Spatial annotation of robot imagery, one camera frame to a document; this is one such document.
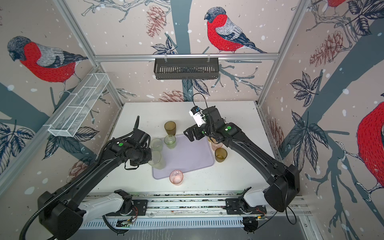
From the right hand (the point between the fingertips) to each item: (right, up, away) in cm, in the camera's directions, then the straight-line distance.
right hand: (189, 129), depth 75 cm
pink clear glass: (-8, -28, +7) cm, 30 cm away
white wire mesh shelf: (-60, +12, +2) cm, 61 cm away
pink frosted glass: (+16, -13, +19) cm, 28 cm away
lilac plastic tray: (-3, -18, +13) cm, 22 cm away
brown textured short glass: (+18, -16, +13) cm, 28 cm away
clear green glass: (-14, -9, +21) cm, 27 cm away
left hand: (-21, -16, +1) cm, 26 cm away
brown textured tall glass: (-15, -1, +25) cm, 29 cm away
